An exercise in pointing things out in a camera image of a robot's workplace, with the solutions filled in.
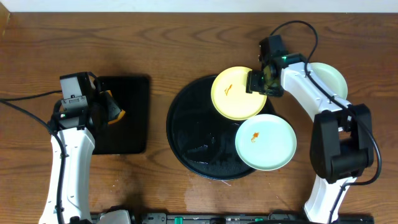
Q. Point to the yellow plate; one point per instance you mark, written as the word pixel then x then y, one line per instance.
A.
pixel 229 96

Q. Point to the light blue plate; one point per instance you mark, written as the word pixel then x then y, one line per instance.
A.
pixel 331 77

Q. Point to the light green plate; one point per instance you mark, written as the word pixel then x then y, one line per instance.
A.
pixel 265 142

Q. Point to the orange green sponge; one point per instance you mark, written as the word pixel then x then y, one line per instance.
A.
pixel 115 113

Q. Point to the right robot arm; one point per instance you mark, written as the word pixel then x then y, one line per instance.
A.
pixel 342 144

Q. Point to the black round tray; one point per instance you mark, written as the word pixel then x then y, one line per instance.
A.
pixel 200 137

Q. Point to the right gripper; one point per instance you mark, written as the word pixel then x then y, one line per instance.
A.
pixel 252 84

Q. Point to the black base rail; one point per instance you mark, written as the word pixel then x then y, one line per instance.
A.
pixel 277 216

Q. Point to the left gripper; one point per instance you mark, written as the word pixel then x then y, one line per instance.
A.
pixel 104 109

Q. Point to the black rectangular tray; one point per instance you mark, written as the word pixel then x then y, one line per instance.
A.
pixel 129 134

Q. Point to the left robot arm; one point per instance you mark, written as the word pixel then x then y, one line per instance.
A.
pixel 86 109

